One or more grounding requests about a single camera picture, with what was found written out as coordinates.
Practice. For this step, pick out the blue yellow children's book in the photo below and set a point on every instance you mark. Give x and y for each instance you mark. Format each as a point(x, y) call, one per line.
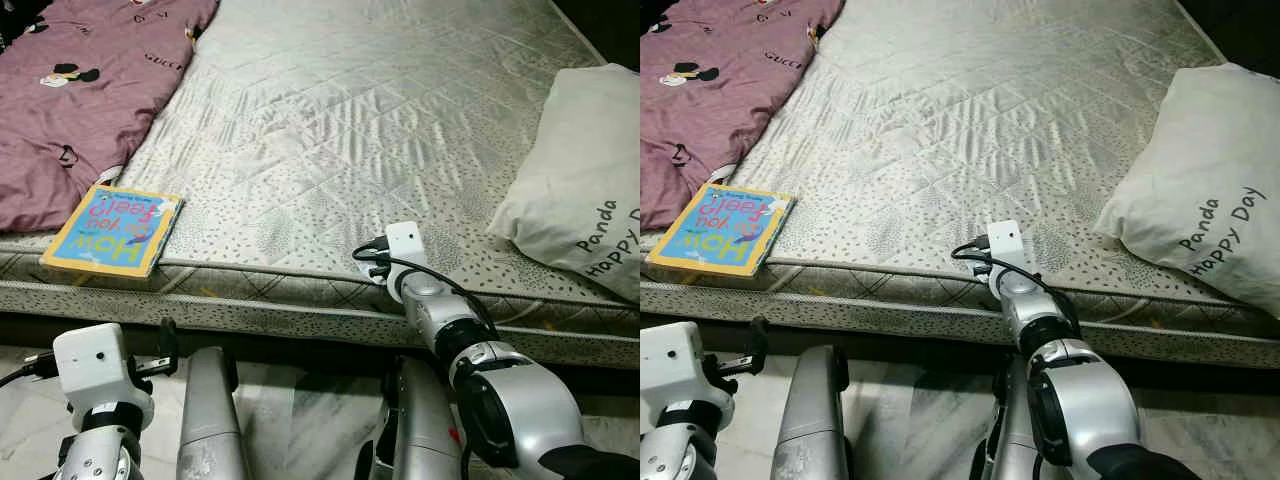
point(720, 230)
point(110, 230)

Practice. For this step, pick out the white printed pillow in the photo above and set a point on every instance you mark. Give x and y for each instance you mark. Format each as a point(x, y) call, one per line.
point(1190, 170)
point(570, 180)

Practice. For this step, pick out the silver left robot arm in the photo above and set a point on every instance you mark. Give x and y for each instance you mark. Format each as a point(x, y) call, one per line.
point(690, 450)
point(100, 450)

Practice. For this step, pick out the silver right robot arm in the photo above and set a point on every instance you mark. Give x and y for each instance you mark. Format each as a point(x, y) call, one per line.
point(520, 400)
point(1090, 410)

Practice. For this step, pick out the grey left robot leg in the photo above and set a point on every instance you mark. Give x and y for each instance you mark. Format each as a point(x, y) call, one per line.
point(210, 420)
point(810, 420)

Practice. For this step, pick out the grey robot leg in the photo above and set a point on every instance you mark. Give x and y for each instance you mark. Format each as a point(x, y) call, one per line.
point(1010, 440)
point(810, 420)
point(420, 420)
point(210, 420)

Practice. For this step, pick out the grey quilted mattress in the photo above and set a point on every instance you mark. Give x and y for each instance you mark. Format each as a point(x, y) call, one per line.
point(350, 130)
point(950, 120)

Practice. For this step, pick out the grey right robot leg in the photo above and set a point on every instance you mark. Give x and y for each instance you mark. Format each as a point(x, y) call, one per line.
point(1010, 440)
point(420, 420)

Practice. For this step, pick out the purple cartoon mouse quilt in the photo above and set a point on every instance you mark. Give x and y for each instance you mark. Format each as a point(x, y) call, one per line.
point(70, 130)
point(700, 120)

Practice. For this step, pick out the black tufted headboard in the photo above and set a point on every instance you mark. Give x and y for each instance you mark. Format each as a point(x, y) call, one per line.
point(1240, 25)
point(610, 25)

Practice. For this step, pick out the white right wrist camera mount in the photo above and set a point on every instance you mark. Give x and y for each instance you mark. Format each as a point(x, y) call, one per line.
point(405, 245)
point(1005, 243)

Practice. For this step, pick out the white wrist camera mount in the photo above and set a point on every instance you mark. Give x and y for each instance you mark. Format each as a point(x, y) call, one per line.
point(95, 360)
point(670, 365)
point(405, 245)
point(1005, 243)

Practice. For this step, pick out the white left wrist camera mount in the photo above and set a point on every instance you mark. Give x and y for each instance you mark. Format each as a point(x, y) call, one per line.
point(95, 360)
point(670, 365)

